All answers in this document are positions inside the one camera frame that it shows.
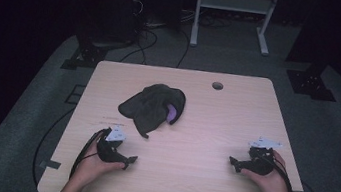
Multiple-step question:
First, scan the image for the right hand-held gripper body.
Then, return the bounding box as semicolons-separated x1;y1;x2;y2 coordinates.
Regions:
237;134;284;179

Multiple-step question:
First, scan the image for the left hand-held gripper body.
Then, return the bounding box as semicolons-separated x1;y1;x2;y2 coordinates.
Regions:
94;122;136;167

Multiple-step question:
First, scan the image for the black and purple cloth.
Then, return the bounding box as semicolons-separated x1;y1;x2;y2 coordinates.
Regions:
114;77;189;144

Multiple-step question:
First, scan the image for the person's left hand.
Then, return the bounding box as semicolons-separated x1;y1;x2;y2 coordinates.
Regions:
72;136;130;192

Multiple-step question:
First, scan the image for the person's right hand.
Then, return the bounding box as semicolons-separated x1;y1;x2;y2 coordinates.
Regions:
238;146;300;192

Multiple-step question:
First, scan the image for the black tape rectangle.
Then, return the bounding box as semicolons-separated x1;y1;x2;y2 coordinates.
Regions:
64;83;87;107

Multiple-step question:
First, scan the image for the black stand base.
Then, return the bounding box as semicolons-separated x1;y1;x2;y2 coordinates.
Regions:
60;40;110;76
283;60;341;104

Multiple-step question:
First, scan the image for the dark equipment cabinet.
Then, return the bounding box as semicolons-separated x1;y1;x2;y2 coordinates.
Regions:
73;0;144;54

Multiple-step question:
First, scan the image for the white metal stand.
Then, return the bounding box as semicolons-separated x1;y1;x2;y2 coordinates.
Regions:
189;0;281;59

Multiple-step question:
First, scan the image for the left hand-held gripper cable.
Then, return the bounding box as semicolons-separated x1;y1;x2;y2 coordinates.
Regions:
68;123;111;184

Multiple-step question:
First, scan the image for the hand-held gripper cable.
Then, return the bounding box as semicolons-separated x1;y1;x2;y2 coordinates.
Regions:
68;123;111;184
259;149;300;192

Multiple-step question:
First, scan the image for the right hand-held gripper cable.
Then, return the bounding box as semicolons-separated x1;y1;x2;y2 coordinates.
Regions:
259;149;300;192

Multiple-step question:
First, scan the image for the long black floor cable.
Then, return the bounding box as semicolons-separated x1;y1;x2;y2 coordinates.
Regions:
28;103;76;192

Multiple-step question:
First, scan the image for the black floor cable loop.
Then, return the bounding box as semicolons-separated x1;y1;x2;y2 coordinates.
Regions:
119;24;161;69

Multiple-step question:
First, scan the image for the thin black floor cable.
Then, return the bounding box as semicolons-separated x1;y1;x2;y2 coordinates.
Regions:
174;29;193;71

